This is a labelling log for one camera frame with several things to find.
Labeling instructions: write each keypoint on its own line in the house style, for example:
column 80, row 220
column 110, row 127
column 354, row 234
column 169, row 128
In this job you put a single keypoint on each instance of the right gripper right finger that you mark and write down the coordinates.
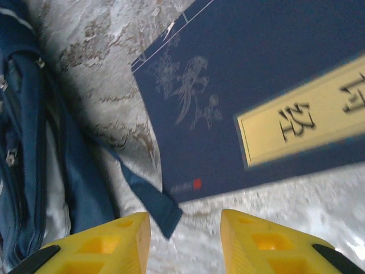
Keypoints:
column 256, row 251

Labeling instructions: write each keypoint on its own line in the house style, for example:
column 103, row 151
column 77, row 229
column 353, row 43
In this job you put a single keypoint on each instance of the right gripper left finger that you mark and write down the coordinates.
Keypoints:
column 114, row 251

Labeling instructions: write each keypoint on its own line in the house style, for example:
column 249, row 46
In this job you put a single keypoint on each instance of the navy blue backpack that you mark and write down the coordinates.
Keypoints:
column 25, row 114

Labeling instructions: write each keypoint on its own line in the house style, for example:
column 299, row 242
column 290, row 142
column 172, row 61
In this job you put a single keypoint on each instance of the navy book with yellow label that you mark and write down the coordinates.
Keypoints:
column 228, row 71

